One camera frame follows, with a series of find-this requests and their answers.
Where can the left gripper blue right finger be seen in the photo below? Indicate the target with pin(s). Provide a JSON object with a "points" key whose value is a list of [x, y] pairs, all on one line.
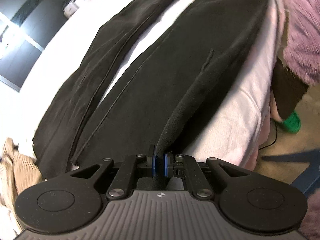
{"points": [[169, 165]]}

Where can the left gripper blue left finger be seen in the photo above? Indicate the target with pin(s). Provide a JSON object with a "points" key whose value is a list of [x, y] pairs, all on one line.
{"points": [[150, 161]]}

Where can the black jeans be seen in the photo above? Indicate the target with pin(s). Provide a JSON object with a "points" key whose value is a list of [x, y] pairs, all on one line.
{"points": [[163, 98]]}

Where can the grey duvet with pink dots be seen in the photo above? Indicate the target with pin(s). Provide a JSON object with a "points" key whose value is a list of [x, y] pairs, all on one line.
{"points": [[234, 133]]}

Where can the green slipper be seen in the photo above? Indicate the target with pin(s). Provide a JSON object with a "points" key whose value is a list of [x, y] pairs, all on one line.
{"points": [[292, 124]]}

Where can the brown striped garment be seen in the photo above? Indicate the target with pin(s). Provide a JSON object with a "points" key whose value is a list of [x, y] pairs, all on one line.
{"points": [[18, 172]]}

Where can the blue chair leg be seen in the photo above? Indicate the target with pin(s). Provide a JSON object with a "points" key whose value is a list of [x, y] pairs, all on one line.
{"points": [[308, 181]]}

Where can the purple fluffy rug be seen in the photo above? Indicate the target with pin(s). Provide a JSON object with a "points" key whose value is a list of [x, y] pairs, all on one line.
{"points": [[301, 49]]}

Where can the black wardrobe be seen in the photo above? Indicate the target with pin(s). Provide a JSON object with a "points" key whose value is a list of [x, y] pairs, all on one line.
{"points": [[27, 26]]}

